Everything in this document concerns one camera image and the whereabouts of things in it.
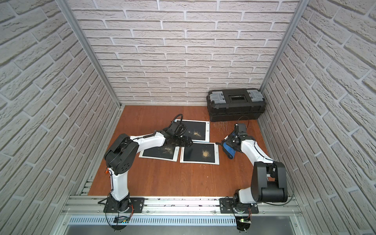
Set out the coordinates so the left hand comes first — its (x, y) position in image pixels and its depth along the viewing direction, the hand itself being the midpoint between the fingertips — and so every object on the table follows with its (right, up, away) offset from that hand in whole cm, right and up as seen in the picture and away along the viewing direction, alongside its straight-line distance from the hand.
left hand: (190, 141), depth 94 cm
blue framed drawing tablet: (+5, +7, +9) cm, 12 cm away
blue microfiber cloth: (+25, -6, -8) cm, 26 cm away
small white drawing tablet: (+9, -7, -2) cm, 11 cm away
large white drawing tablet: (-17, -7, -2) cm, 18 cm away
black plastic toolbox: (+32, +25, +5) cm, 41 cm away
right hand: (+28, 0, -3) cm, 28 cm away
